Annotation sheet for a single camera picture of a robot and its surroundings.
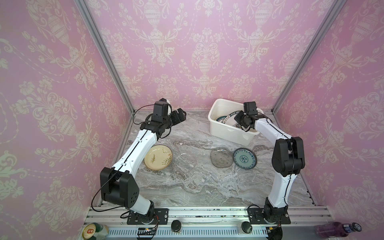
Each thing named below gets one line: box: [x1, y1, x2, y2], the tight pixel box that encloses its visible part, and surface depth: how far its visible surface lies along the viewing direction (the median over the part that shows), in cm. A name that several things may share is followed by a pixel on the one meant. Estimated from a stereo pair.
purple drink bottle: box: [315, 221, 363, 238], surface depth 60 cm
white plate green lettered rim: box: [216, 110, 242, 129], surface depth 109 cm
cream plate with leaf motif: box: [144, 144, 173, 171], surface depth 96 cm
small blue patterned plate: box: [233, 147, 258, 170], surface depth 96 cm
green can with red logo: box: [82, 222, 109, 240], surface depth 64 cm
